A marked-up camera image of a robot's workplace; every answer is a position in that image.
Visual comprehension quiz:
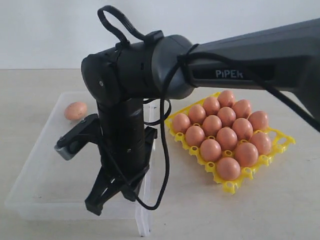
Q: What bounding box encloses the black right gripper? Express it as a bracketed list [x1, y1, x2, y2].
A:
[84, 126, 157, 215]

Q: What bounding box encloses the brown egg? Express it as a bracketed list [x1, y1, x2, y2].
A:
[64, 101, 88, 121]
[188, 104, 207, 125]
[234, 142, 259, 167]
[249, 132, 272, 155]
[248, 110, 269, 131]
[172, 113, 191, 134]
[216, 157, 241, 181]

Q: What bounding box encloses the brown egg fifth row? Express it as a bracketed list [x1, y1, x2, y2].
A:
[202, 96, 221, 116]
[185, 125, 205, 147]
[216, 127, 238, 151]

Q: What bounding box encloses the brown egg fourth row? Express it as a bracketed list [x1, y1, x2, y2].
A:
[200, 138, 222, 162]
[217, 90, 236, 108]

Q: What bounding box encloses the brown egg second row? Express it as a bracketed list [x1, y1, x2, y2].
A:
[202, 115, 222, 137]
[217, 106, 236, 127]
[231, 118, 253, 141]

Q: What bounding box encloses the brown egg third row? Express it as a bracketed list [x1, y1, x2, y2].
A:
[232, 99, 252, 119]

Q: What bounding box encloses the clear plastic tray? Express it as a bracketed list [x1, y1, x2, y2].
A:
[5, 91, 151, 237]

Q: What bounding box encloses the yellow plastic egg tray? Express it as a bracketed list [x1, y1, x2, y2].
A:
[165, 90, 296, 194]

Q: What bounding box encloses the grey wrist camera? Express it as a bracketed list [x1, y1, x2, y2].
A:
[53, 113, 101, 161]

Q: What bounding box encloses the black camera cable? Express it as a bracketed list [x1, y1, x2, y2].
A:
[96, 6, 320, 211]

